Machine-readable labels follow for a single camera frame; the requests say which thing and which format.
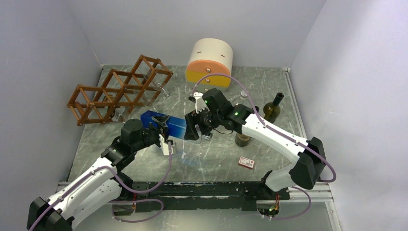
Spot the small red white box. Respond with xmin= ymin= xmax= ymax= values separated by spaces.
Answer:
xmin=238 ymin=156 xmax=255 ymax=169

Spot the dark brown wine bottle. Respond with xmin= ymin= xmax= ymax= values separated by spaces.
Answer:
xmin=233 ymin=103 xmax=259 ymax=147

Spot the clear bottle silver cap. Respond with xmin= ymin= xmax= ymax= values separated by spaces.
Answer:
xmin=229 ymin=90 xmax=250 ymax=106

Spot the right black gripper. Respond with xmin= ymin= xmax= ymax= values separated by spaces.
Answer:
xmin=184 ymin=105 xmax=222 ymax=141

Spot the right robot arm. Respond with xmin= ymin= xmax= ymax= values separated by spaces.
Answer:
xmin=184 ymin=89 xmax=326 ymax=199

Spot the clear bottle black gold label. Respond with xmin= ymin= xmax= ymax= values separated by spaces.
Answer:
xmin=110 ymin=108 xmax=129 ymax=123

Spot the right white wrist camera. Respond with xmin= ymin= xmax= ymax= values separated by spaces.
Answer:
xmin=192 ymin=91 xmax=208 ymax=113

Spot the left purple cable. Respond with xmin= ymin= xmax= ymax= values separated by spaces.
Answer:
xmin=28 ymin=141 xmax=174 ymax=231

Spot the tall blue glass bottle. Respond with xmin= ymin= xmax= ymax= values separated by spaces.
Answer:
xmin=140 ymin=110 xmax=186 ymax=140

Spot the brown wooden wine rack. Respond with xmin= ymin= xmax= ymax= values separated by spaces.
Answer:
xmin=67 ymin=54 xmax=173 ymax=126

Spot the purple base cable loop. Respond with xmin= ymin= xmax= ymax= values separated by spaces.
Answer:
xmin=108 ymin=199 xmax=165 ymax=223

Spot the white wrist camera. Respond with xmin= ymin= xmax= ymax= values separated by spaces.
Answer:
xmin=159 ymin=135 xmax=177 ymax=156
xmin=192 ymin=91 xmax=208 ymax=113

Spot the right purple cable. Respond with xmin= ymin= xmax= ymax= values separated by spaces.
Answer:
xmin=191 ymin=74 xmax=337 ymax=184

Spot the black base frame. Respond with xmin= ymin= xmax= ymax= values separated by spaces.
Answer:
xmin=113 ymin=174 xmax=290 ymax=216

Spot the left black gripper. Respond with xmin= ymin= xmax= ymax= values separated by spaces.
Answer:
xmin=132 ymin=115 xmax=171 ymax=152

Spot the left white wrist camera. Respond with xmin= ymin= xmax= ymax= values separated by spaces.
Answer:
xmin=159 ymin=135 xmax=177 ymax=156

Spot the aluminium rail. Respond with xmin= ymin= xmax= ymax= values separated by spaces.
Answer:
xmin=57 ymin=180 xmax=334 ymax=205

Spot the cylindrical drawer cabinet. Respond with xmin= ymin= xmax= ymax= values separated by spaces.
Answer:
xmin=185 ymin=38 xmax=233 ymax=89

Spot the olive green wine bottle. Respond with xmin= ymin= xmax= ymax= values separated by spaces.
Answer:
xmin=263 ymin=92 xmax=284 ymax=124

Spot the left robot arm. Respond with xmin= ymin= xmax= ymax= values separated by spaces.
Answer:
xmin=27 ymin=115 xmax=174 ymax=231

